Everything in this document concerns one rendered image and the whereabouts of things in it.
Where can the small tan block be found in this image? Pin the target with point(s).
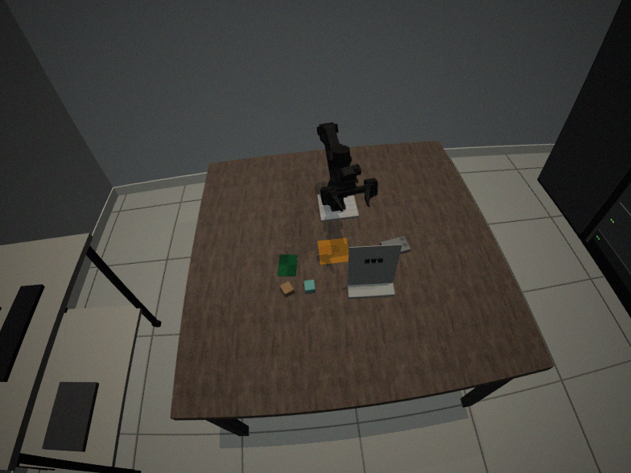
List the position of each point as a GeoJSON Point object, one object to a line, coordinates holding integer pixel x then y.
{"type": "Point", "coordinates": [286, 289]}

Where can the dark green flat square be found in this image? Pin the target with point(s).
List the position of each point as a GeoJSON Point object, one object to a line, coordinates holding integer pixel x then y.
{"type": "Point", "coordinates": [287, 265]}

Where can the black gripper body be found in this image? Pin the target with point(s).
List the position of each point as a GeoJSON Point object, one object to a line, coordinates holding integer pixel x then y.
{"type": "Point", "coordinates": [349, 188]}

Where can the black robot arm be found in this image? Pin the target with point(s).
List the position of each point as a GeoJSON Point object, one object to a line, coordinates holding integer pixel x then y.
{"type": "Point", "coordinates": [338, 156]}

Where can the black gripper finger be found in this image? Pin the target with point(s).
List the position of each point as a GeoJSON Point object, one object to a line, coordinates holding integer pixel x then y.
{"type": "Point", "coordinates": [368, 192]}
{"type": "Point", "coordinates": [334, 200]}

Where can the orange flat square mat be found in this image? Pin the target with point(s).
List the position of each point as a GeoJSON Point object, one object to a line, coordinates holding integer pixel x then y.
{"type": "Point", "coordinates": [333, 251]}

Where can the teal cube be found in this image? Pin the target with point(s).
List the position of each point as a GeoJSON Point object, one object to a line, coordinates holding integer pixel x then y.
{"type": "Point", "coordinates": [309, 287]}

